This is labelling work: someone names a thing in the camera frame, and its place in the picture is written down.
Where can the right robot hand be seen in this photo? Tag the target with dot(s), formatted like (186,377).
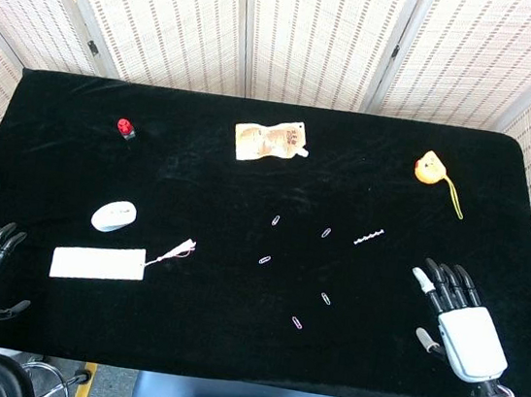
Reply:
(471,343)

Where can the small metal paper clip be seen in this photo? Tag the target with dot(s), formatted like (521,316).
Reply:
(326,233)
(264,259)
(275,221)
(297,322)
(326,298)

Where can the chrome stool base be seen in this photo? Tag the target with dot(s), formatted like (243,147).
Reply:
(61,377)

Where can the white bookmark with tassel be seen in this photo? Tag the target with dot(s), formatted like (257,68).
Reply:
(95,263)

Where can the white oval computer mouse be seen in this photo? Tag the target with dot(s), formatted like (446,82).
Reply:
(113,217)

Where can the yellow duck tape measure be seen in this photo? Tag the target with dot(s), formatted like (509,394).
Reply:
(428,170)

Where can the black velvet tablecloth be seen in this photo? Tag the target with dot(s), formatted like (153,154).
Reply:
(203,337)

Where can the black screen hinge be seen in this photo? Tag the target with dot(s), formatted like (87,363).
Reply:
(395,51)
(93,48)

